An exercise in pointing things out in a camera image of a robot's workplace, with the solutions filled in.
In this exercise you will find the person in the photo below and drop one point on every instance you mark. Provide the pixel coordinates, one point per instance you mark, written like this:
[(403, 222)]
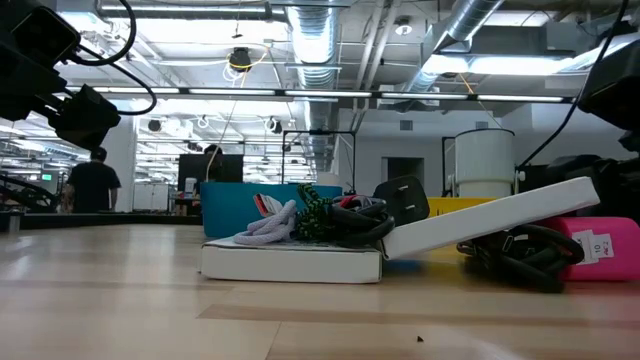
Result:
[(92, 185), (212, 150)]

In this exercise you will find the white box with green edge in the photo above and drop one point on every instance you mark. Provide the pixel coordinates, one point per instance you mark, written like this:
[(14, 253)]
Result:
[(490, 217)]

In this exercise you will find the black computer monitor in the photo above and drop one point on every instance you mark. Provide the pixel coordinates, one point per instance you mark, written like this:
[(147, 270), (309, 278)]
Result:
[(200, 172)]

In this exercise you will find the ceiling light strip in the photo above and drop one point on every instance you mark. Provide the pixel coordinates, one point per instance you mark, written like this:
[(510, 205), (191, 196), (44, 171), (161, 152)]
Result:
[(325, 93)]

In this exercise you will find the pink-red adapter block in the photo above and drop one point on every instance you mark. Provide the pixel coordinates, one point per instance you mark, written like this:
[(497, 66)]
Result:
[(625, 260)]

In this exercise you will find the white cylindrical container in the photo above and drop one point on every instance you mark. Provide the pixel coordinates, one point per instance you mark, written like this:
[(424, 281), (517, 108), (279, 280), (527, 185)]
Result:
[(484, 160)]

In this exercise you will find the yellow plastic bin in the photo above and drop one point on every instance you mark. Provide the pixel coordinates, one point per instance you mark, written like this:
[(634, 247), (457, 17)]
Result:
[(455, 205)]

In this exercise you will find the large teal plastic bin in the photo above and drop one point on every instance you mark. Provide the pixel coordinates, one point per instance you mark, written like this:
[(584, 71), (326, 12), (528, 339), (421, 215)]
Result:
[(225, 210)]

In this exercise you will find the black power adapter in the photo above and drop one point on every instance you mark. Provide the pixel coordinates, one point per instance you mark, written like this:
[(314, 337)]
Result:
[(400, 200)]

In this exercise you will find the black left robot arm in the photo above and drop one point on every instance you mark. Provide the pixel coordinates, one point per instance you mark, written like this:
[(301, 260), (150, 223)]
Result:
[(6, 15)]

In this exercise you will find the black ceiling device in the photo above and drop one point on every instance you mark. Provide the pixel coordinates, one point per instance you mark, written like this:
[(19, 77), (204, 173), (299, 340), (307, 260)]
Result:
[(240, 59)]

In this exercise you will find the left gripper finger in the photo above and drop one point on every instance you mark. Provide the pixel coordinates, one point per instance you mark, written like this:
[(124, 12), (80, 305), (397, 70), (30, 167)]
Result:
[(87, 117)]

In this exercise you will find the small blue plastic basket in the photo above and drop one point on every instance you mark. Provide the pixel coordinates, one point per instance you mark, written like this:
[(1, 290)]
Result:
[(402, 265)]

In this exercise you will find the silver ventilation duct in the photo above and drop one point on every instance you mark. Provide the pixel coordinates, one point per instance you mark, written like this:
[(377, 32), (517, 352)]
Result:
[(312, 40), (470, 20)]

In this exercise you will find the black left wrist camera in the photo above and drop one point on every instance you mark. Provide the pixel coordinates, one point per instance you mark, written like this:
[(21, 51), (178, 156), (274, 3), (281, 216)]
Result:
[(45, 37)]

